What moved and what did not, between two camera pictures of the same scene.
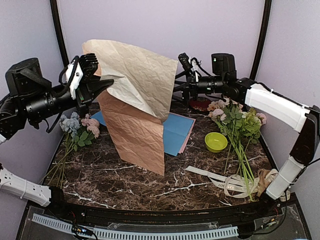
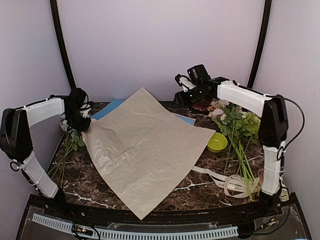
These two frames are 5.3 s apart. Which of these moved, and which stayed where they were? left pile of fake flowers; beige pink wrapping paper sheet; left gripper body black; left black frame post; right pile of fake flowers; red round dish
Moved: left gripper body black; beige pink wrapping paper sheet
Stayed: red round dish; left black frame post; left pile of fake flowers; right pile of fake flowers
